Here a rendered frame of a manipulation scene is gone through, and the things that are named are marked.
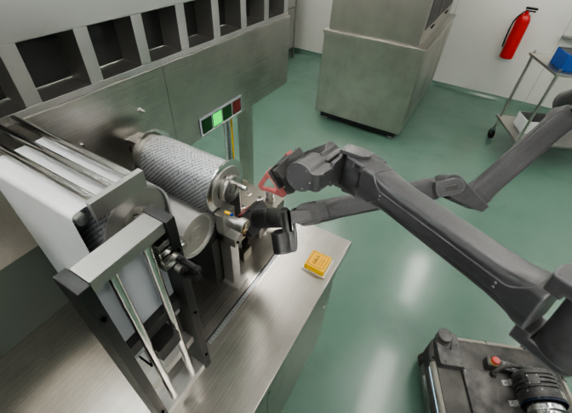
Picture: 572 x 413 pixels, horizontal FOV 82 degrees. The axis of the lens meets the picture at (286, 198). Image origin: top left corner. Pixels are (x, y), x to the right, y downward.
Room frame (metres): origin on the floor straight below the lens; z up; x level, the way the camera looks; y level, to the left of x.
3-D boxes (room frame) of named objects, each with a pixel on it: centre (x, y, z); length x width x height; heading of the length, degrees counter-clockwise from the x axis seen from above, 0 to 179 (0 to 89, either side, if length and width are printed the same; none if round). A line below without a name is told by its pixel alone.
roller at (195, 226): (0.60, 0.32, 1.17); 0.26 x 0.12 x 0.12; 62
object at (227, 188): (0.64, 0.15, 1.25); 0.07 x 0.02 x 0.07; 152
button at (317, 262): (0.68, -0.12, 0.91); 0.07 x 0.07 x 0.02; 62
